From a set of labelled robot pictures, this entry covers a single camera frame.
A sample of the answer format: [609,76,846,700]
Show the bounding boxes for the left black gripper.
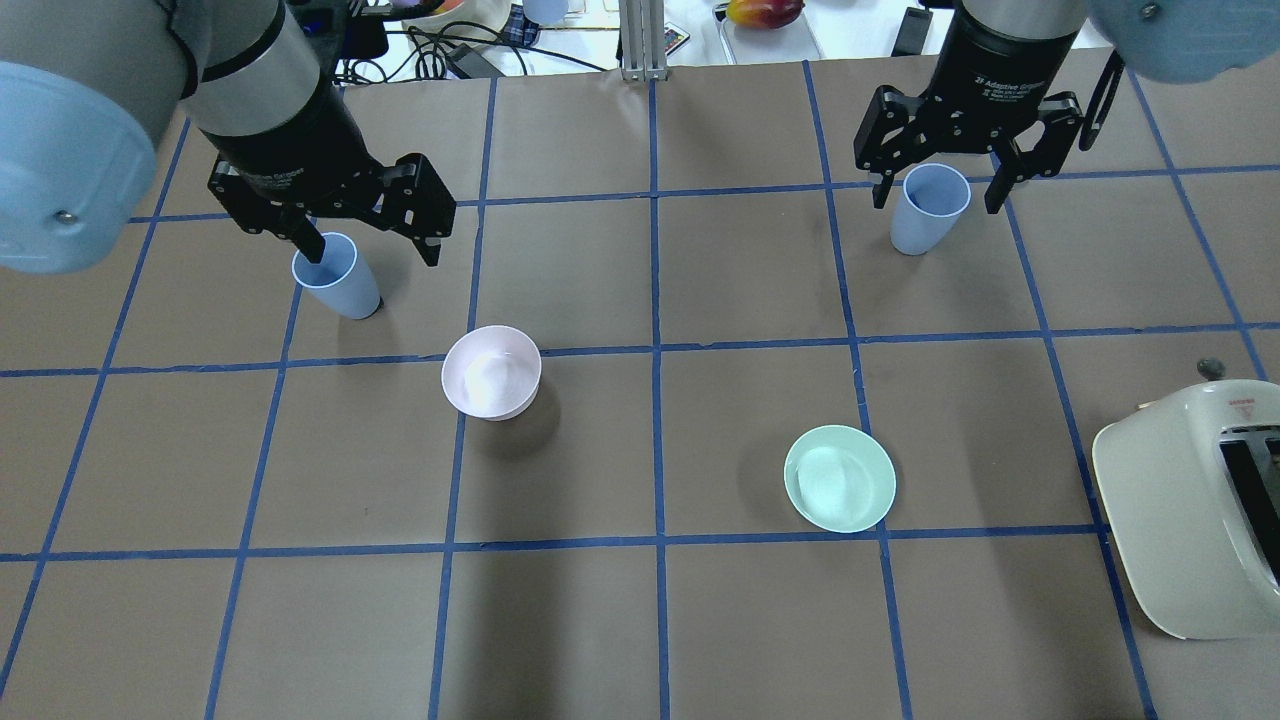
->
[207,88,457,266]

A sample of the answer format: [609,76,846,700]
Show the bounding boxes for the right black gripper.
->
[854,5,1085,215]

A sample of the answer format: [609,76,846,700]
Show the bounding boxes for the blue cup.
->
[890,163,972,256]
[291,232,383,320]

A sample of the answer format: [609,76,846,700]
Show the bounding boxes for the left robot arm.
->
[1,1,457,274]

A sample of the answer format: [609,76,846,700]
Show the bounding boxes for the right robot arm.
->
[854,1,1279,214]

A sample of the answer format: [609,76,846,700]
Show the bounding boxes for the pink bowl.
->
[442,325,543,421]

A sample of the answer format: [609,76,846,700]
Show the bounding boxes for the mango fruit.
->
[724,0,805,29]

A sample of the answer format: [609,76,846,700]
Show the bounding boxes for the remote control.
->
[664,23,690,56]

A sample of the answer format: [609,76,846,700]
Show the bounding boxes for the green bowl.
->
[783,424,899,534]

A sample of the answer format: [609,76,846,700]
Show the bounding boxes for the cream toaster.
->
[1091,379,1279,641]

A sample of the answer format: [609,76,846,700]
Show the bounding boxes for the black cables on desk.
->
[335,20,611,85]

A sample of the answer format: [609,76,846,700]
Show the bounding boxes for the aluminium frame post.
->
[618,0,669,82]

